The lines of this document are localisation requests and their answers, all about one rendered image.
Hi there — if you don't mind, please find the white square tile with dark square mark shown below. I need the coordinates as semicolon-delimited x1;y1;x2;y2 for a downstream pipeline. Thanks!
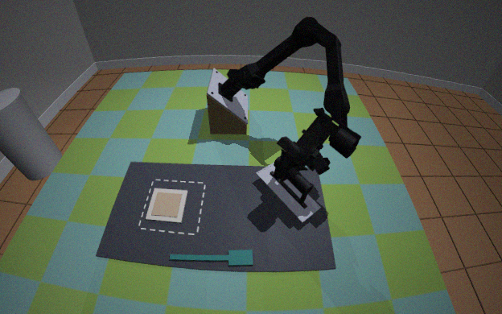
146;188;188;223

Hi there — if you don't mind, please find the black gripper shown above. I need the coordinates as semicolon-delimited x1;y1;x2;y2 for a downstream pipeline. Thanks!
276;128;325;182

